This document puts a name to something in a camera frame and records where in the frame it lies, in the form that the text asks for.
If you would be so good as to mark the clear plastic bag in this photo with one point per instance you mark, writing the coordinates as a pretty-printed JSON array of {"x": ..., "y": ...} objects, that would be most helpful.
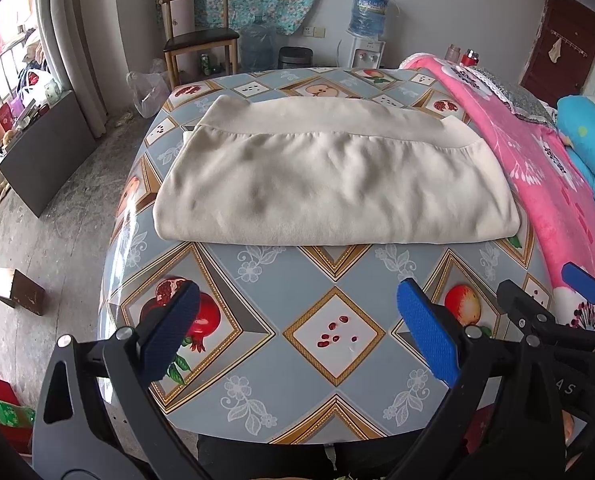
[{"x": 147, "y": 90}]

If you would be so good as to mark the pink bottle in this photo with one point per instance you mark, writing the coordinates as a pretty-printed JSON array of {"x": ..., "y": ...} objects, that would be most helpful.
[{"x": 453, "y": 54}]

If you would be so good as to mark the wooden block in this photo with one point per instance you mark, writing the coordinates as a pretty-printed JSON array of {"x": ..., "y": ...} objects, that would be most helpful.
[{"x": 17, "y": 290}]

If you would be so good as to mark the grey rice cooker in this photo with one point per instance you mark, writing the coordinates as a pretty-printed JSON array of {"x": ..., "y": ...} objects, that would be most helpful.
[{"x": 296, "y": 57}]

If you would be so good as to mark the empty clear water jug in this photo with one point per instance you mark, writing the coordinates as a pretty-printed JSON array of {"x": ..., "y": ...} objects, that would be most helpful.
[{"x": 258, "y": 45}]

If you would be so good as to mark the pink floral blanket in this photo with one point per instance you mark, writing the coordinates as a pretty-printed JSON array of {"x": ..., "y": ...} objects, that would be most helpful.
[{"x": 517, "y": 150}]

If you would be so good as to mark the dark cabinet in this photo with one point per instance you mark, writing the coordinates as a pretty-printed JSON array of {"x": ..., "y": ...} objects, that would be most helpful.
[{"x": 47, "y": 160}]

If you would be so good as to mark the white cylinder box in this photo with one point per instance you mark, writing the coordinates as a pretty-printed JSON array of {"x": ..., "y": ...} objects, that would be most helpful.
[{"x": 177, "y": 10}]

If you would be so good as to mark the brown door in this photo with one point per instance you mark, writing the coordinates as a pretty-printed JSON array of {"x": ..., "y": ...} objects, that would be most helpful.
[{"x": 567, "y": 25}]

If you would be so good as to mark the white wall socket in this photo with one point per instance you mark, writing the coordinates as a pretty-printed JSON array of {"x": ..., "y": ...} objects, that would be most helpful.
[{"x": 315, "y": 31}]

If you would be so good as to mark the fruit print tablecloth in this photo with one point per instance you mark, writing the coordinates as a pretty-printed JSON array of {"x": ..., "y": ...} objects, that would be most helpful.
[{"x": 287, "y": 280}]

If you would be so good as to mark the silver quilted cloth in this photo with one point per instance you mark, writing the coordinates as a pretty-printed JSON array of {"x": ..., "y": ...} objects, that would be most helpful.
[{"x": 522, "y": 97}]

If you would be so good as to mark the blue pillow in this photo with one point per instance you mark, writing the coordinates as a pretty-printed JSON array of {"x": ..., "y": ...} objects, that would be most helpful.
[{"x": 587, "y": 135}]

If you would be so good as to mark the wooden chair with dark seat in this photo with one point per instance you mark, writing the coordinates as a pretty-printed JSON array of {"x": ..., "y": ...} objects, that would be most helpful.
[{"x": 200, "y": 40}]

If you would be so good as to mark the blue water dispenser bottle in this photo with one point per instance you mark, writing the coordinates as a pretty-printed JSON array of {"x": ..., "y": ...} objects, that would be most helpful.
[{"x": 370, "y": 10}]

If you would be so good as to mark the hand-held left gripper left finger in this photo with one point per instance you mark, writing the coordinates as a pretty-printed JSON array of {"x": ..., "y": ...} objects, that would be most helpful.
[{"x": 170, "y": 330}]

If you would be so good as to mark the red bottle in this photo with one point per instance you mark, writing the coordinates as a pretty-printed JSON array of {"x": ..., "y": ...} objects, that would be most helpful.
[{"x": 469, "y": 58}]

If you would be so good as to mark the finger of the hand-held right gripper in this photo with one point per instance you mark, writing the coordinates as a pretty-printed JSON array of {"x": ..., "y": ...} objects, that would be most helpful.
[
  {"x": 580, "y": 275},
  {"x": 520, "y": 305}
]

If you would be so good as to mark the cream zip jacket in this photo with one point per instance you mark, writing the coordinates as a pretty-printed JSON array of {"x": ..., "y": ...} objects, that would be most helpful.
[{"x": 327, "y": 185}]

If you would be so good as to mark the green bottle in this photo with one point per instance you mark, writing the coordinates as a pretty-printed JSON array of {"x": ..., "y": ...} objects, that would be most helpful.
[{"x": 205, "y": 65}]

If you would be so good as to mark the white plastic bag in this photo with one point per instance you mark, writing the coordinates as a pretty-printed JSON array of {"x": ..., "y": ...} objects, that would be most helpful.
[{"x": 40, "y": 90}]

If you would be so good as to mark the green packet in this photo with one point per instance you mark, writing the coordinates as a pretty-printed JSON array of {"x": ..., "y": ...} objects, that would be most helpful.
[{"x": 12, "y": 412}]

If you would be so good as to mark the grey curtain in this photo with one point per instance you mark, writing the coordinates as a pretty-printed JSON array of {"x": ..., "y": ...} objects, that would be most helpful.
[{"x": 72, "y": 35}]

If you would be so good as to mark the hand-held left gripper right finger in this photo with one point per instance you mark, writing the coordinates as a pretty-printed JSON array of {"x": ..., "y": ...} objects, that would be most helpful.
[{"x": 427, "y": 330}]

